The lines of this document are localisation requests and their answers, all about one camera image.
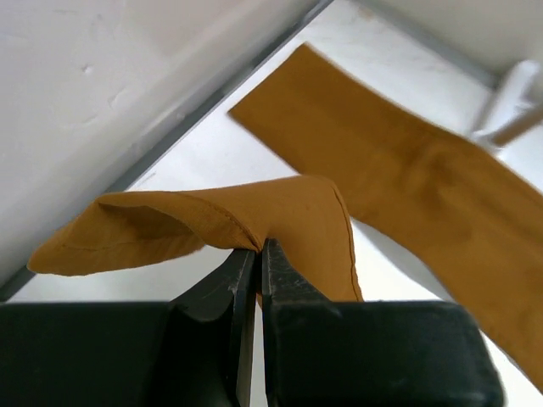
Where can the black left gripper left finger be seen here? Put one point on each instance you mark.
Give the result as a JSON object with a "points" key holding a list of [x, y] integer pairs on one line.
{"points": [[195, 350]]}

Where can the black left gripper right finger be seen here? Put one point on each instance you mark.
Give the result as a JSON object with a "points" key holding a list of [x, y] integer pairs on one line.
{"points": [[402, 353]]}

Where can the brown trousers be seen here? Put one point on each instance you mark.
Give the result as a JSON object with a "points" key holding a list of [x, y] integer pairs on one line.
{"points": [[473, 222]]}

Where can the silver white clothes rack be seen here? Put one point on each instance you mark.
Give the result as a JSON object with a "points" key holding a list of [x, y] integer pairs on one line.
{"points": [[509, 114]]}

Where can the silver metal frame rail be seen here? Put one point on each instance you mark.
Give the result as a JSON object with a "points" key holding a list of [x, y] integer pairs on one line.
{"points": [[92, 94]]}

